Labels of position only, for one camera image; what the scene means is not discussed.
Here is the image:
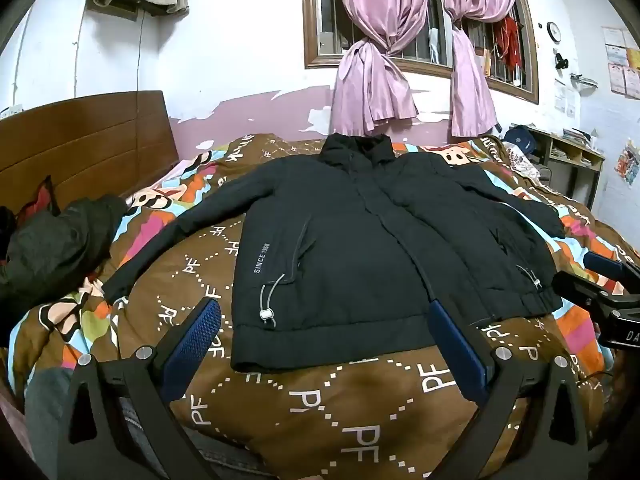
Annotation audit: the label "pink curtains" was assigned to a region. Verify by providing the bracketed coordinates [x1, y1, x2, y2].
[301, 0, 540, 106]

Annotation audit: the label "colourful picture poster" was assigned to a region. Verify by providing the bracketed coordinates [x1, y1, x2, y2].
[614, 142, 640, 186]

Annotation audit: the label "thin wall cable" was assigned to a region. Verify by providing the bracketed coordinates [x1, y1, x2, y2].
[135, 10, 147, 93]

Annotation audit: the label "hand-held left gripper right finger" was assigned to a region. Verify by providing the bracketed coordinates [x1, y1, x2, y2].
[427, 300, 591, 480]

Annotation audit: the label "pink curtain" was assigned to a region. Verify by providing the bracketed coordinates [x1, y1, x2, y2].
[327, 0, 441, 137]
[440, 0, 523, 138]

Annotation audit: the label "black jacket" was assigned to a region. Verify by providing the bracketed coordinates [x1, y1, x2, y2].
[102, 132, 566, 373]

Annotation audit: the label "floral cloth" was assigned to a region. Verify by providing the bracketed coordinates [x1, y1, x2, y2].
[502, 142, 543, 181]

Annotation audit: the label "wooden headboard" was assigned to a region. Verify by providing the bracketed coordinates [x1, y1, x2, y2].
[0, 90, 180, 211]

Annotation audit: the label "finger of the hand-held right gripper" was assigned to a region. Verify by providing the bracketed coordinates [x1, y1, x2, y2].
[551, 270, 628, 313]
[582, 251, 640, 283]

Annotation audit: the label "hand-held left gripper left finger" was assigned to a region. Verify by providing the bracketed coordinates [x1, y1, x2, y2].
[57, 297, 223, 480]

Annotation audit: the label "wooden desk shelf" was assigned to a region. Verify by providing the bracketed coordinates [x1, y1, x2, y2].
[520, 125, 606, 211]

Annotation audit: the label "dark green jacket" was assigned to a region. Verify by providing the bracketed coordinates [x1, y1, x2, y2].
[0, 194, 128, 316]

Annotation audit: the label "paper sheets on wall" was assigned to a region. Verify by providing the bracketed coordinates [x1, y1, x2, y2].
[602, 27, 640, 98]

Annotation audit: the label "red hanging clothes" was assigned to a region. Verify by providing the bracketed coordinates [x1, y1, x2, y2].
[495, 15, 523, 68]

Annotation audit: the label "red and black cloth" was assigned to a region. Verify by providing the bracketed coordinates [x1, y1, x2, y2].
[15, 175, 62, 226]

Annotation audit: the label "brown printed blanket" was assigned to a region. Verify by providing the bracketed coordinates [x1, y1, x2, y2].
[0, 130, 640, 480]

